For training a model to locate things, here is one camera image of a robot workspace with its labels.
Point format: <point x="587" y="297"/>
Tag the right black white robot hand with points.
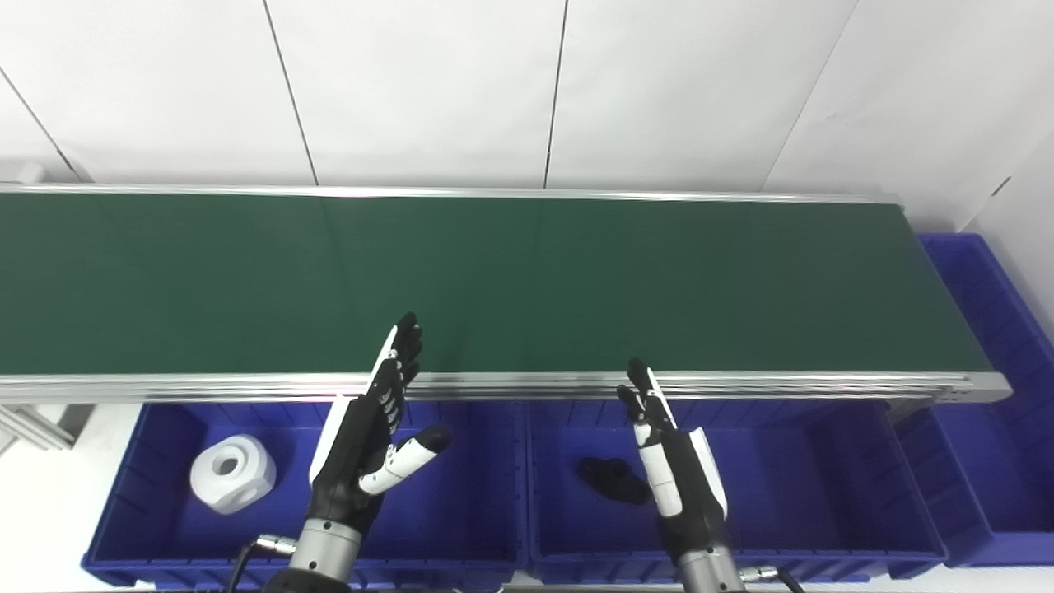
<point x="687" y="494"/>

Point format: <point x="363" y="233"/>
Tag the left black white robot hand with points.
<point x="354" y="461"/>

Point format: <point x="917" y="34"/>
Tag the white round plastic part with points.
<point x="235" y="473"/>

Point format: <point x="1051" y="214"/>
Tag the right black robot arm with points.
<point x="708" y="572"/>

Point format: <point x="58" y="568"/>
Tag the black flat plastic part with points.
<point x="613" y="480"/>

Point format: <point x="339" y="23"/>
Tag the blue plastic bin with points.
<point x="988" y="461"/>
<point x="461" y="511"/>
<point x="807" y="486"/>

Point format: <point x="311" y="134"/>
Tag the green conveyor belt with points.
<point x="535" y="280"/>
<point x="535" y="385"/>

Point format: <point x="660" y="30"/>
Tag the aluminium conveyor support leg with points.
<point x="33" y="424"/>

